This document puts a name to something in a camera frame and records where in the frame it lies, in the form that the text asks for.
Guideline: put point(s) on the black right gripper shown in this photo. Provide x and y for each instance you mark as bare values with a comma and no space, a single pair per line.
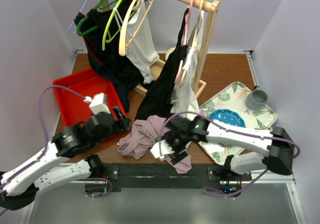
172,151

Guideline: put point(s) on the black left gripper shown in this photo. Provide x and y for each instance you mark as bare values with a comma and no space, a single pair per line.
121,124

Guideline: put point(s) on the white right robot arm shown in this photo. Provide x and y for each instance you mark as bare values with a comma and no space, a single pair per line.
270,150

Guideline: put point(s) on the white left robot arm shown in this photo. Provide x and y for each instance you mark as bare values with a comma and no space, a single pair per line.
19,187

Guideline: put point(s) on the black tank top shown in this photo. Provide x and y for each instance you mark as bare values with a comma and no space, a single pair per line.
157,100

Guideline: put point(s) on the white tank top right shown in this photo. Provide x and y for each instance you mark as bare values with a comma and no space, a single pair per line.
183,98

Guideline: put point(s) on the white tank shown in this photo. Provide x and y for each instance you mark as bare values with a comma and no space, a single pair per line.
183,98
141,51

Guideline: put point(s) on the white tank top left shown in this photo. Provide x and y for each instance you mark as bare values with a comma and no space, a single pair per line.
141,51

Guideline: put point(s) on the pink hanger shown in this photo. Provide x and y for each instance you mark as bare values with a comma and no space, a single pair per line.
185,36

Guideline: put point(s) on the dark green hanger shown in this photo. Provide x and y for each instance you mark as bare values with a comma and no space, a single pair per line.
100,9

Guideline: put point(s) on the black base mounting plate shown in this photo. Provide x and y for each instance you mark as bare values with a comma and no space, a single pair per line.
161,176

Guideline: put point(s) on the blue dotted plate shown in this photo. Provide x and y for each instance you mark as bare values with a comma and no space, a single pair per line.
229,117

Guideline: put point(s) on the red plastic bin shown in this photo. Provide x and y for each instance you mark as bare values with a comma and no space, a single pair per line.
74,93

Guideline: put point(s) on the floral tray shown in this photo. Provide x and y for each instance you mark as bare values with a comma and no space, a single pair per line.
233,98

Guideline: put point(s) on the grey mug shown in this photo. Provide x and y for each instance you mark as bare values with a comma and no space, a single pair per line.
257,99

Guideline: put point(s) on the dark navy hanging garment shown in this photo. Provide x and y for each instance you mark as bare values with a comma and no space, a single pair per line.
107,63

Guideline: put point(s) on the wooden clothes rack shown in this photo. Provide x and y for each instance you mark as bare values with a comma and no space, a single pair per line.
207,16

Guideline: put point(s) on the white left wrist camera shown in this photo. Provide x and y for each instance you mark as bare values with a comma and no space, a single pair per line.
99,104

